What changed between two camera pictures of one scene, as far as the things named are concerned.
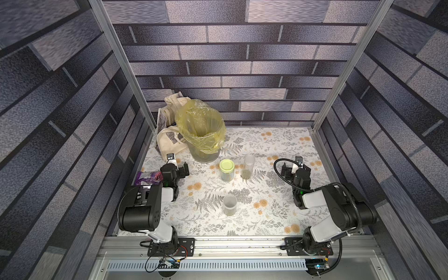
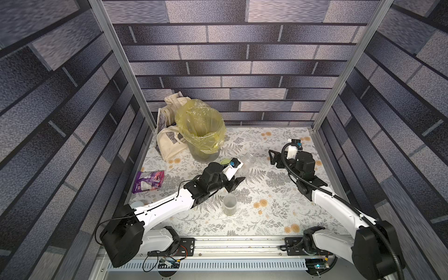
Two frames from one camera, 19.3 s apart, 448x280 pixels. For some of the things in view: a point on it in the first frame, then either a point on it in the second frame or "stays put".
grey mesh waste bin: x=201 y=156 stays put
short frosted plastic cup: x=230 y=202 stays put
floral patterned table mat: x=255 y=189 stays put
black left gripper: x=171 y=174 to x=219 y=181
